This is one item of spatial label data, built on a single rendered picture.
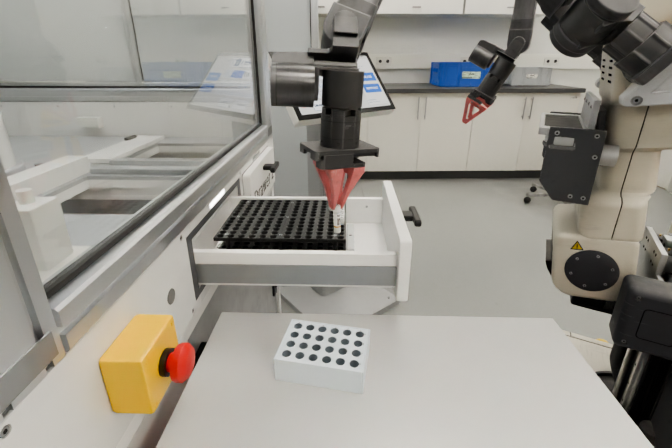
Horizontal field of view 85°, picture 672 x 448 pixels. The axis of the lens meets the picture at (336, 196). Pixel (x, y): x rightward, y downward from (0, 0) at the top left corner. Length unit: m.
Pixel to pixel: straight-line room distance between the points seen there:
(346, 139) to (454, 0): 3.59
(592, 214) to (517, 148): 3.13
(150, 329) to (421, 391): 0.35
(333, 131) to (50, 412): 0.41
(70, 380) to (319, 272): 0.34
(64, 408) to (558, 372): 0.60
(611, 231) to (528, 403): 0.51
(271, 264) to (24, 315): 0.34
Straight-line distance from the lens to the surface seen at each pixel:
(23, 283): 0.37
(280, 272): 0.61
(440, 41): 4.37
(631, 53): 0.78
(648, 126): 0.98
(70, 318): 0.41
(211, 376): 0.61
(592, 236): 1.00
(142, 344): 0.45
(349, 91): 0.51
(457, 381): 0.60
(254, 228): 0.67
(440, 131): 3.75
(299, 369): 0.56
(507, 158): 4.07
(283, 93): 0.50
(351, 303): 1.91
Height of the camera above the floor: 1.19
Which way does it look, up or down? 21 degrees down
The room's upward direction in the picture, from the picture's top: straight up
